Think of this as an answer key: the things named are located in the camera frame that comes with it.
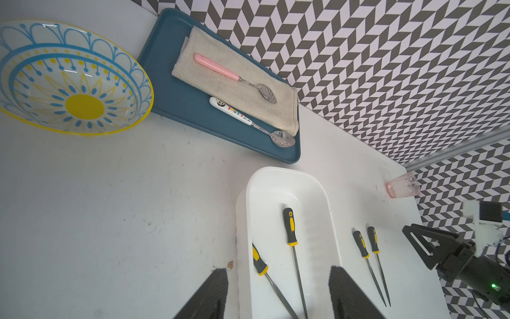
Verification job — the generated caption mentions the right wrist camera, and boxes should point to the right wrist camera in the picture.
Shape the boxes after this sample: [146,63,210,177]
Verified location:
[462,200,505,257]

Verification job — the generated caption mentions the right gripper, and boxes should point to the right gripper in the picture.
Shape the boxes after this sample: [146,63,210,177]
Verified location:
[402,224,476,283]

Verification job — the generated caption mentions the yellow black file tool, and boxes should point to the yellow black file tool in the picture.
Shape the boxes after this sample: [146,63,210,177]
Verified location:
[353,230,387,307]
[367,226,391,307]
[283,207,309,319]
[252,245,298,319]

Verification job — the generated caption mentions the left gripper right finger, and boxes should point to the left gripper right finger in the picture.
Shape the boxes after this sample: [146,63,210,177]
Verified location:
[328,266,385,319]

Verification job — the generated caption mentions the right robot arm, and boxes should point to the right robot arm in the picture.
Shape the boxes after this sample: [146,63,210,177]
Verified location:
[402,224,509,311]

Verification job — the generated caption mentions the white handled spoon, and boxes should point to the white handled spoon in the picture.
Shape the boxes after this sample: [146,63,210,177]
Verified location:
[209,97,296,148]

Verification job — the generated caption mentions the pink handled spoon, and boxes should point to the pink handled spoon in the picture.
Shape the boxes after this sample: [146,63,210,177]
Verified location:
[193,53,278,104]

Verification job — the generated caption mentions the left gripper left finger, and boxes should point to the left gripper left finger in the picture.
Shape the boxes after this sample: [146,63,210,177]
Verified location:
[174,268,228,319]

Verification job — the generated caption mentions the beige folded cloth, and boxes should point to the beige folded cloth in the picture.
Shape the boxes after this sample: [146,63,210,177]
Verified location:
[172,27,300,136]

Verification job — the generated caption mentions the pink translucent cup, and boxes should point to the pink translucent cup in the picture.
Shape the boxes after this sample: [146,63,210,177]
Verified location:
[385,172,420,199]

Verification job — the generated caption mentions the white plastic storage box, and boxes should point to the white plastic storage box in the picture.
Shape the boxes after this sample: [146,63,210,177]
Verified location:
[236,167,341,318]

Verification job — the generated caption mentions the blue yellow patterned bowl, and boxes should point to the blue yellow patterned bowl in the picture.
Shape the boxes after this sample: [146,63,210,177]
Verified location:
[1,19,154,136]

